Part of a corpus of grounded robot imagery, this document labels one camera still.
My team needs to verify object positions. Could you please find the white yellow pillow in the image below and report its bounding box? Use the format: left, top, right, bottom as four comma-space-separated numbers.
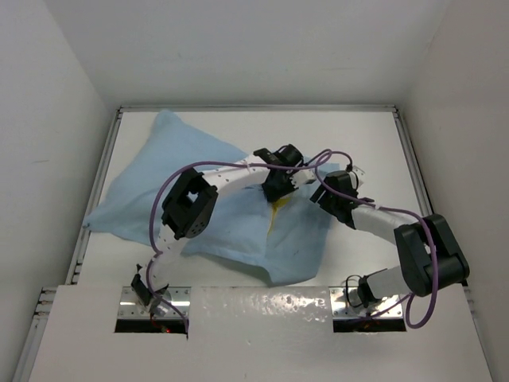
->
267, 197, 290, 236

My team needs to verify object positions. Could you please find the blue green pillowcase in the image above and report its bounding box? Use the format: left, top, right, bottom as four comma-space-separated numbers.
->
84, 111, 331, 290

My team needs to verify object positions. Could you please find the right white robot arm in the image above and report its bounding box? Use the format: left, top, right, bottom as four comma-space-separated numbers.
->
310, 170, 470, 309

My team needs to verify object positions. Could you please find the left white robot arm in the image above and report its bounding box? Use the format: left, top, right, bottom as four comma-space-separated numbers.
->
130, 145, 316, 306

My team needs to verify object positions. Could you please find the white front cover board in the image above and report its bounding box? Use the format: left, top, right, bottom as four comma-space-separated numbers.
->
31, 285, 491, 381

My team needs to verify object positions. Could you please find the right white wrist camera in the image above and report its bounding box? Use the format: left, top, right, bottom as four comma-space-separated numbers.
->
349, 166, 366, 189

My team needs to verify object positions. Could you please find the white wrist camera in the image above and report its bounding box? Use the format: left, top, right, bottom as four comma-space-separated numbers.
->
290, 170, 317, 189
349, 166, 366, 189

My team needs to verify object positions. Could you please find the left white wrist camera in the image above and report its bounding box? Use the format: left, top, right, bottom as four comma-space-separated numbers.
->
290, 170, 317, 189

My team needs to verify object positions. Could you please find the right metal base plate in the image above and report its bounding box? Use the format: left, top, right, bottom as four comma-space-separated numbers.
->
329, 286, 403, 320

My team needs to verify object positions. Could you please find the metal base plate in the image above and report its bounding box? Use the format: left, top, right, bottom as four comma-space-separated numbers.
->
117, 286, 191, 320
329, 286, 403, 320

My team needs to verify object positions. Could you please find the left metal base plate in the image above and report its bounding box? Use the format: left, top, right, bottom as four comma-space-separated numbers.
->
117, 286, 191, 320

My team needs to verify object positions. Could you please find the aluminium table frame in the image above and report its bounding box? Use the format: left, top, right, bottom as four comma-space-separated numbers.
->
24, 107, 430, 381

